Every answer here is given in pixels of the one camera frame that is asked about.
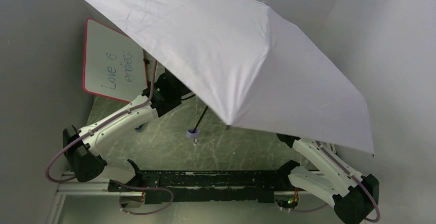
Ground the light purple folding umbrella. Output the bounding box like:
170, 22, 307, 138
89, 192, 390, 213
85, 0, 375, 154

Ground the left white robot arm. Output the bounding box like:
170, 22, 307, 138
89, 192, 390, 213
63, 71, 191, 183

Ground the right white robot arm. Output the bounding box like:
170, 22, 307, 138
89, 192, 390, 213
276, 134, 381, 223

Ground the blue whiteboard marker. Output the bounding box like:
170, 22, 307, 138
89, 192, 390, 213
135, 124, 144, 130

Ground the red framed whiteboard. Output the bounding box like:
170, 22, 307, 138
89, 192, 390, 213
82, 18, 149, 102

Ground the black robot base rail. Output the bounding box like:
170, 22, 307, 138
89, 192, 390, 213
107, 170, 295, 204

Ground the aluminium frame rail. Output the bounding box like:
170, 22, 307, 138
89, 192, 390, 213
56, 178, 141, 197

